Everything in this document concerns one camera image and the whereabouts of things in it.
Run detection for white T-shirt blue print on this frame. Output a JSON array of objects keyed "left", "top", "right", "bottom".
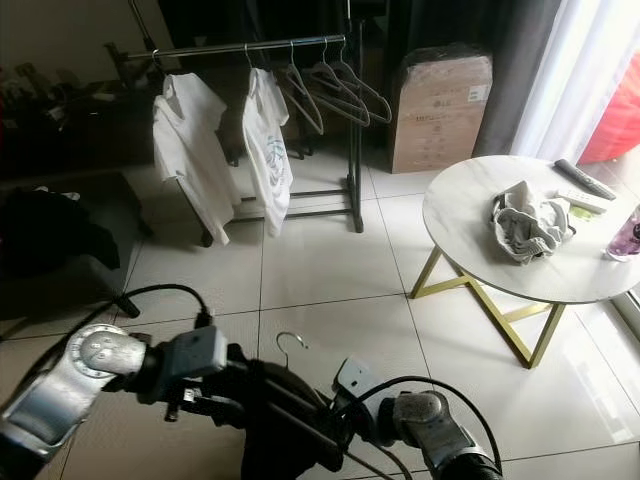
[{"left": 243, "top": 68, "right": 293, "bottom": 239}]

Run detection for plastic wrapped cardboard box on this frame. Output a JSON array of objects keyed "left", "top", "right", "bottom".
[{"left": 390, "top": 45, "right": 494, "bottom": 176}]

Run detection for crumpled grey garment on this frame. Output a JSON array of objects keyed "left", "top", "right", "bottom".
[{"left": 492, "top": 180, "right": 579, "bottom": 265}]

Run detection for red cushion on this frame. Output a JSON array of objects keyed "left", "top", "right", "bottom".
[{"left": 578, "top": 68, "right": 640, "bottom": 166}]

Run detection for black remote control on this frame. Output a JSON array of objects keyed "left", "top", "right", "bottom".
[{"left": 553, "top": 158, "right": 618, "bottom": 201}]

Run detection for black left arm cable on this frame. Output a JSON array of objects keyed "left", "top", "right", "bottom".
[{"left": 50, "top": 284, "right": 216, "bottom": 401}]

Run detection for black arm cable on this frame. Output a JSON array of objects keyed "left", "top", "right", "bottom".
[
  {"left": 345, "top": 376, "right": 503, "bottom": 480},
  {"left": 50, "top": 284, "right": 216, "bottom": 401}
]

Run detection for black clothes rack chrome bar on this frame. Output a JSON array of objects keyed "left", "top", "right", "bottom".
[{"left": 105, "top": 0, "right": 366, "bottom": 249}]

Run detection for dark grey curtain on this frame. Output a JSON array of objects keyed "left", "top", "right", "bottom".
[{"left": 472, "top": 0, "right": 576, "bottom": 159}]

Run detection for black knit garment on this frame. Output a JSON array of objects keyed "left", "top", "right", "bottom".
[{"left": 225, "top": 360, "right": 346, "bottom": 477}]

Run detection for plain white T-shirt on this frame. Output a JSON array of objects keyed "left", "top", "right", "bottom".
[{"left": 153, "top": 72, "right": 233, "bottom": 247}]

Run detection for purple plastic bottle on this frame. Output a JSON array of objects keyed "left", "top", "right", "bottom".
[{"left": 605, "top": 205, "right": 640, "bottom": 263}]

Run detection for white sheer curtain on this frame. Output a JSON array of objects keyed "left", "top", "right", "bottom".
[{"left": 510, "top": 0, "right": 640, "bottom": 166}]

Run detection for white remote control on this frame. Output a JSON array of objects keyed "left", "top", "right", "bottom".
[{"left": 557, "top": 190, "right": 611, "bottom": 216}]

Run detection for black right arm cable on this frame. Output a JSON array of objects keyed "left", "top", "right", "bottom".
[{"left": 345, "top": 376, "right": 503, "bottom": 480}]

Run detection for round white table gold legs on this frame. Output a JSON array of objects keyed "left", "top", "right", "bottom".
[{"left": 410, "top": 155, "right": 640, "bottom": 371}]

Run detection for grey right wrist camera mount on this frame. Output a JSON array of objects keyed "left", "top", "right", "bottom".
[{"left": 335, "top": 358, "right": 386, "bottom": 413}]

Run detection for dark grey ottoman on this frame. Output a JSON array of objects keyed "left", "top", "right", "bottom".
[{"left": 0, "top": 175, "right": 143, "bottom": 336}]

